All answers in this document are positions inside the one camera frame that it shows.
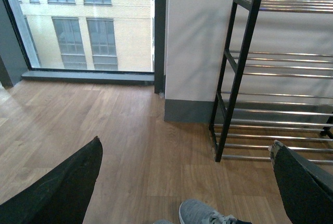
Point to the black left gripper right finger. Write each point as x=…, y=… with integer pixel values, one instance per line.
x=305, y=188

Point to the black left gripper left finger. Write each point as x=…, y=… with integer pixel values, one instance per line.
x=62, y=195

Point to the grey knit sneaker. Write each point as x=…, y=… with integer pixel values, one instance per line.
x=195, y=211

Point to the black chrome shoe rack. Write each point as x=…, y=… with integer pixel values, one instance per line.
x=230, y=78

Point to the large window with dark frame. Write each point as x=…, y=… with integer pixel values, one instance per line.
x=111, y=41

